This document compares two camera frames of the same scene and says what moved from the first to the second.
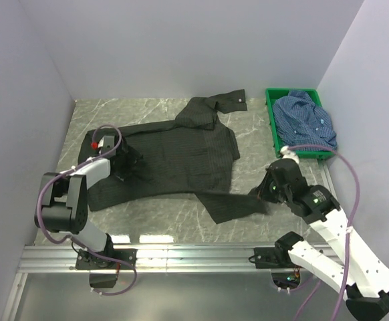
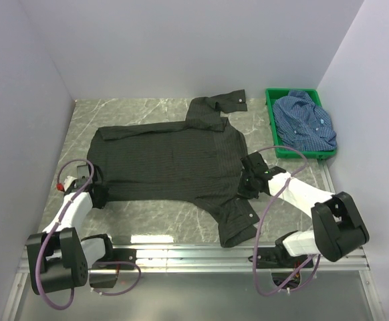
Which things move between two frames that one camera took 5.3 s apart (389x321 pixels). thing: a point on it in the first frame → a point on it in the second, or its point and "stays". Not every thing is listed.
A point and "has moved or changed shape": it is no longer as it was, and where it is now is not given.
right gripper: (262, 192) → (242, 192)
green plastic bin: (272, 94) stays
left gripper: (132, 158) → (104, 196)
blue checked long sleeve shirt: (300, 121) stays
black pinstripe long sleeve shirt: (192, 155) has moved or changed shape
